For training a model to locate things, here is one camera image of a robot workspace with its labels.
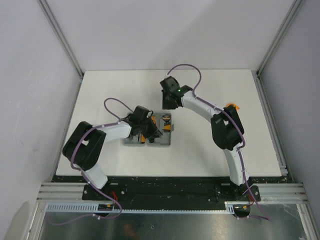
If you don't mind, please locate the orange handle slim screwdriver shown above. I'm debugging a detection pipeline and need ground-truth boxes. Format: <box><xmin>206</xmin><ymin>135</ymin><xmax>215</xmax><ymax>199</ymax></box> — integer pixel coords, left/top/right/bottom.
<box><xmin>140</xmin><ymin>134</ymin><xmax>146</xmax><ymax>144</ymax></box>

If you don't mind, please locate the grey plastic tool case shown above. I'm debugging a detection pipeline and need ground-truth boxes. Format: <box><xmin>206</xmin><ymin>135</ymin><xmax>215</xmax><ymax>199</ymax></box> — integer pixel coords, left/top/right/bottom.
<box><xmin>122</xmin><ymin>112</ymin><xmax>174</xmax><ymax>147</ymax></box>

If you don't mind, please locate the orange tape measure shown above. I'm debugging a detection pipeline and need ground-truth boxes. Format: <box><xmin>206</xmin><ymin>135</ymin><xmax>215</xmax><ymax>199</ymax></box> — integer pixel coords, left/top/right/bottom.
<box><xmin>225</xmin><ymin>102</ymin><xmax>240</xmax><ymax>111</ymax></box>

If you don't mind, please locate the orange black utility knife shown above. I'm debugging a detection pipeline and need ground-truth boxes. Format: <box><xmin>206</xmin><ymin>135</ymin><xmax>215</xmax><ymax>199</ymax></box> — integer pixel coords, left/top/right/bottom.
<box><xmin>151</xmin><ymin>115</ymin><xmax>157</xmax><ymax>126</ymax></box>

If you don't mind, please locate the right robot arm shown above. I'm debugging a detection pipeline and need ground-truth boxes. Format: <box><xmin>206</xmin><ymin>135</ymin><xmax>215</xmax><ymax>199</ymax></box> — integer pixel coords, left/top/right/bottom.
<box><xmin>160</xmin><ymin>76</ymin><xmax>250</xmax><ymax>201</ymax></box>

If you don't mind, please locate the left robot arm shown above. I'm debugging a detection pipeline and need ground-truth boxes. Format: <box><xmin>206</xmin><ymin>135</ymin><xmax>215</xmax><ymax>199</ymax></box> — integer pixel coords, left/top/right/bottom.
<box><xmin>62</xmin><ymin>105</ymin><xmax>162</xmax><ymax>200</ymax></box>

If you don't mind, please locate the orange hex key holder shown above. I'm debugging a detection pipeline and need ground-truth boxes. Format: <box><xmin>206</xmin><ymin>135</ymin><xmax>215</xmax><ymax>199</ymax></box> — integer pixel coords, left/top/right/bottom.
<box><xmin>162</xmin><ymin>122</ymin><xmax>174</xmax><ymax>132</ymax></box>

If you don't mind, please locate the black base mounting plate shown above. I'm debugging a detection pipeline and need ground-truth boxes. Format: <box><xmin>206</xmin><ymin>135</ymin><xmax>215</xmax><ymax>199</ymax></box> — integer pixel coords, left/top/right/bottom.
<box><xmin>51</xmin><ymin>175</ymin><xmax>293</xmax><ymax>202</ymax></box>

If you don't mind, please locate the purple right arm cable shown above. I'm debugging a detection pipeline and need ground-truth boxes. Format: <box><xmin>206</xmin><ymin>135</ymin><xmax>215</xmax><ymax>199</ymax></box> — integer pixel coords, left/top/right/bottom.
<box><xmin>166</xmin><ymin>64</ymin><xmax>272</xmax><ymax>222</ymax></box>

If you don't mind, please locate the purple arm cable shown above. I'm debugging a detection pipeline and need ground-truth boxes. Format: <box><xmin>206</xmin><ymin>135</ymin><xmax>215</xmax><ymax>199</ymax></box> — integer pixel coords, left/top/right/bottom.
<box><xmin>166</xmin><ymin>64</ymin><xmax>272</xmax><ymax>222</ymax></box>
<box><xmin>47</xmin><ymin>97</ymin><xmax>123</xmax><ymax>226</ymax></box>

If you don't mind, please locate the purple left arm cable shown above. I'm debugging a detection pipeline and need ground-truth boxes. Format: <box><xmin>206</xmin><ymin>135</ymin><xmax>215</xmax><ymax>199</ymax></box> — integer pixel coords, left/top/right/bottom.
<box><xmin>47</xmin><ymin>97</ymin><xmax>123</xmax><ymax>226</ymax></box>

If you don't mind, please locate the aluminium frame rail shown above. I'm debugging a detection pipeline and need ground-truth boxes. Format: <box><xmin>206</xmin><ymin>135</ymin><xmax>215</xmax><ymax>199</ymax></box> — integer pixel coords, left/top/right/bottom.
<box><xmin>36</xmin><ymin>0</ymin><xmax>85</xmax><ymax>78</ymax></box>

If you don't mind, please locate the grey slotted cable duct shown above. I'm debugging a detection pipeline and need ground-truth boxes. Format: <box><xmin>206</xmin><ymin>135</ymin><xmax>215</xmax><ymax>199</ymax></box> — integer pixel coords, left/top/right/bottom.
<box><xmin>46</xmin><ymin>202</ymin><xmax>235</xmax><ymax>214</ymax></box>

